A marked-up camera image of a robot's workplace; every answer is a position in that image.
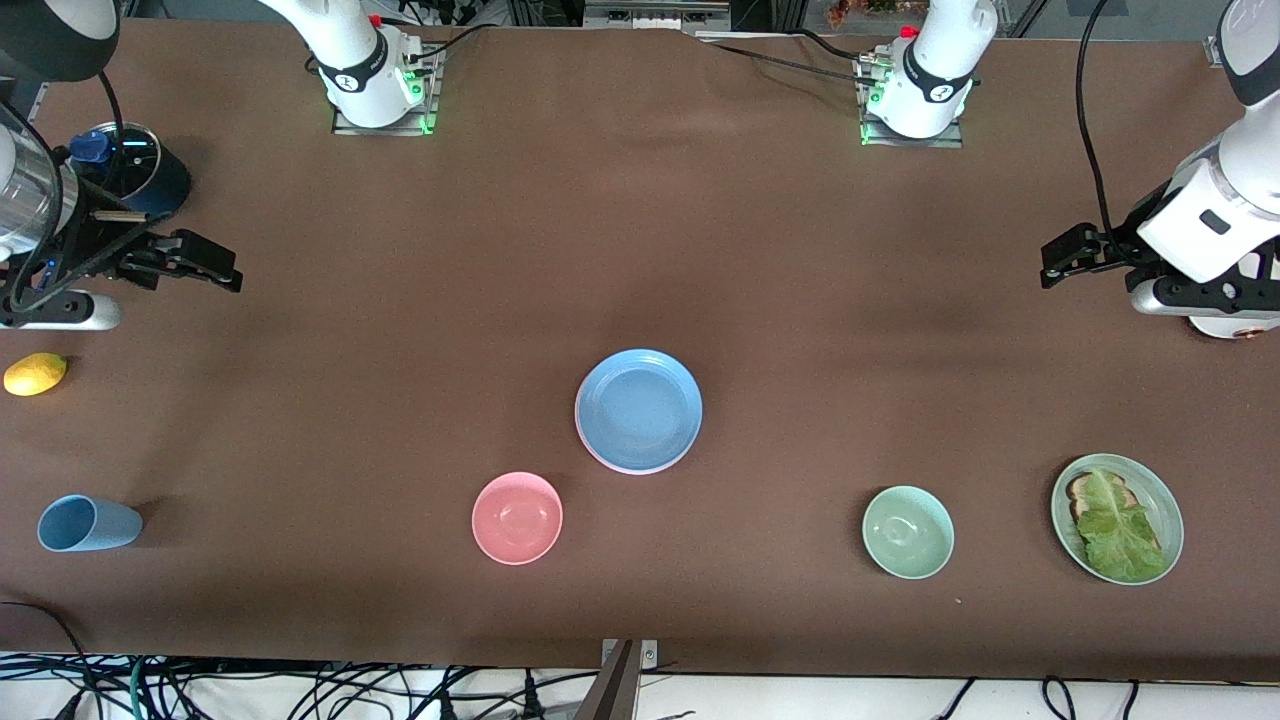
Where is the white toaster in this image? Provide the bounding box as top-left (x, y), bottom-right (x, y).
top-left (1188, 312), bottom-right (1280, 342)

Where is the small pink bowl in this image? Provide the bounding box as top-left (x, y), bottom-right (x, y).
top-left (471, 471), bottom-right (564, 566)

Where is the yellow lemon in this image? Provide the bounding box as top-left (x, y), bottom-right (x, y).
top-left (3, 352), bottom-right (69, 397)

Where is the green plate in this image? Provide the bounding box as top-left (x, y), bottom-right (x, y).
top-left (1050, 453), bottom-right (1185, 587)

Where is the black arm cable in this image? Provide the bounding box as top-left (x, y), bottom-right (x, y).
top-left (1075, 0), bottom-right (1146, 263)
top-left (0, 72), bottom-right (161, 313)

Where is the black right base cable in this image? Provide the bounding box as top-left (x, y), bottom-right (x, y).
top-left (405, 22), bottom-right (491, 66)

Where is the blue saucepan with glass lid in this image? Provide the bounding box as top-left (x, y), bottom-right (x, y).
top-left (68, 120), bottom-right (193, 223)

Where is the black left base cable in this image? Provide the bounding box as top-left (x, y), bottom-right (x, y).
top-left (690, 35), bottom-right (871, 86)

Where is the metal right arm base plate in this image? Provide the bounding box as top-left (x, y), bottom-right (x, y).
top-left (332, 45), bottom-right (443, 136)

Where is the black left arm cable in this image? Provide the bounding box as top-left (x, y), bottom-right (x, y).
top-left (1075, 0), bottom-right (1146, 263)

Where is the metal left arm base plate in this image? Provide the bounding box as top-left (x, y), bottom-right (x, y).
top-left (860, 100), bottom-right (966, 149)

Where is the small green bowl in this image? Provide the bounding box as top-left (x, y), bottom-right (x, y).
top-left (862, 485), bottom-right (956, 581)

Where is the blue plate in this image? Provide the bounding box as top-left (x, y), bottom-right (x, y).
top-left (575, 348), bottom-right (704, 473)

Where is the black base cable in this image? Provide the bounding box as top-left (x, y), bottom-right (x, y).
top-left (405, 22), bottom-right (491, 66)
top-left (690, 35), bottom-right (871, 86)

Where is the green lettuce leaf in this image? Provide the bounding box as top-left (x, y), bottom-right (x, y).
top-left (1075, 470), bottom-right (1167, 583)

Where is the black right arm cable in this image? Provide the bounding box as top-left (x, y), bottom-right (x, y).
top-left (0, 72), bottom-right (161, 313)

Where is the blue cup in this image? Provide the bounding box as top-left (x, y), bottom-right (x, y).
top-left (37, 494), bottom-right (144, 553)

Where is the bread slice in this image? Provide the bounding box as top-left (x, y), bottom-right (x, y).
top-left (1066, 472), bottom-right (1138, 521)

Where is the pink plate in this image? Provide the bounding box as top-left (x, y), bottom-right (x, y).
top-left (575, 405), bottom-right (702, 476)

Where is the aluminium frame rail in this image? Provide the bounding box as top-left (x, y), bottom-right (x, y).
top-left (583, 0), bottom-right (733, 33)

